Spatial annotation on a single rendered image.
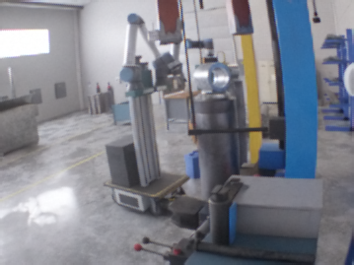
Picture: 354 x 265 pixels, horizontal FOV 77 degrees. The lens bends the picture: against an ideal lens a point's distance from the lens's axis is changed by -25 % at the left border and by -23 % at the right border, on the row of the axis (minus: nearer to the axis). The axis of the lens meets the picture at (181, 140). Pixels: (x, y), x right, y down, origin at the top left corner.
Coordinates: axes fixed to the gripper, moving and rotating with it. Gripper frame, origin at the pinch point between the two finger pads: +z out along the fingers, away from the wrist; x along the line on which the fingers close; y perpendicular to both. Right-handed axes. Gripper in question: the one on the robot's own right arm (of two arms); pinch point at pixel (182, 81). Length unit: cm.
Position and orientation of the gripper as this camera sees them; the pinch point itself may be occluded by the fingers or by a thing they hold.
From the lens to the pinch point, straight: 268.9
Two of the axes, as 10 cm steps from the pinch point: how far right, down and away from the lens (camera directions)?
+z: 5.0, 8.5, 1.5
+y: -7.7, 3.6, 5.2
